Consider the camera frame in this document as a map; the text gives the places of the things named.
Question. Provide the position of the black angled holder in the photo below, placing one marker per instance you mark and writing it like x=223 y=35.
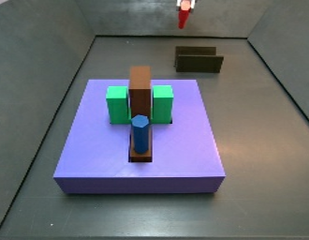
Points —
x=197 y=59

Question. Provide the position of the red peg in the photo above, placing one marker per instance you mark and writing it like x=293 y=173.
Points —
x=184 y=12

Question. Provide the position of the purple base board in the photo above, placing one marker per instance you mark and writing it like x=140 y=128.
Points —
x=95 y=166

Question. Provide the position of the brown T-shaped block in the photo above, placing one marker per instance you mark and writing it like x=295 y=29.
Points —
x=140 y=94

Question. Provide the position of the right green block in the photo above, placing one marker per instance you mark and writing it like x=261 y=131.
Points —
x=163 y=104

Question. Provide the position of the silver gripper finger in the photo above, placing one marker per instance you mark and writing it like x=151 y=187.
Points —
x=179 y=4
x=193 y=5

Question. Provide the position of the blue hexagonal peg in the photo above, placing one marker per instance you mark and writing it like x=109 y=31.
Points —
x=141 y=133

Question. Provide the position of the left green block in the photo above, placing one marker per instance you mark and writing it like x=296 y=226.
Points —
x=117 y=99

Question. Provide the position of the green block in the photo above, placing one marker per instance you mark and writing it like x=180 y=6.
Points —
x=163 y=104
x=117 y=99

